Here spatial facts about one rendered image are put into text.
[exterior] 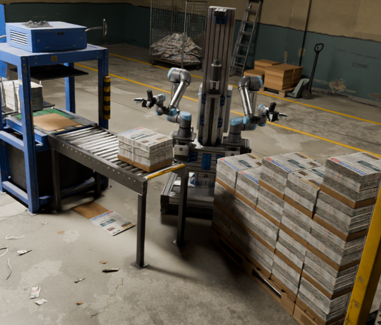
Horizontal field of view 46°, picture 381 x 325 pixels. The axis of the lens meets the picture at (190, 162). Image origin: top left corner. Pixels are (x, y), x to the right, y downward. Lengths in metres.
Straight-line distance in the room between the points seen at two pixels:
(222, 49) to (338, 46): 6.25
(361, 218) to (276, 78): 7.15
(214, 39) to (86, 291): 2.50
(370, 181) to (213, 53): 2.11
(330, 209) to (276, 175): 0.53
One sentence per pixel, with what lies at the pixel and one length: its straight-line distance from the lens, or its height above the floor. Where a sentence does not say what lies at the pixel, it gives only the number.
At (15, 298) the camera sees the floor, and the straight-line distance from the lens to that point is 3.68.
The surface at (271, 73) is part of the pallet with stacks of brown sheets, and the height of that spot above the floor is 0.45.
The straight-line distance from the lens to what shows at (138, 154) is 3.63.
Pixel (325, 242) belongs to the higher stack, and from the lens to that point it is 3.11.
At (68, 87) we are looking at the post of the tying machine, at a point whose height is 1.03.
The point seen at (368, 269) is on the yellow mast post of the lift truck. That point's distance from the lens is 2.67.
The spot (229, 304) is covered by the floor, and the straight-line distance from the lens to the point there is 3.58.
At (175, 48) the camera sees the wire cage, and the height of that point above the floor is 0.56.
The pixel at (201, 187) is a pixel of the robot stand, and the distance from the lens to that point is 4.73.
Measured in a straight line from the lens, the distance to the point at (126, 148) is 3.73.
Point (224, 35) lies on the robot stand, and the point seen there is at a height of 1.80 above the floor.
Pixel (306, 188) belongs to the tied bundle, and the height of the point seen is 1.02.
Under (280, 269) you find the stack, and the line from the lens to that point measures 3.54.
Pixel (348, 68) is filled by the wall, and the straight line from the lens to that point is 10.32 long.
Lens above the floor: 2.30
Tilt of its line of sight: 23 degrees down
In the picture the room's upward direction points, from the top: 4 degrees clockwise
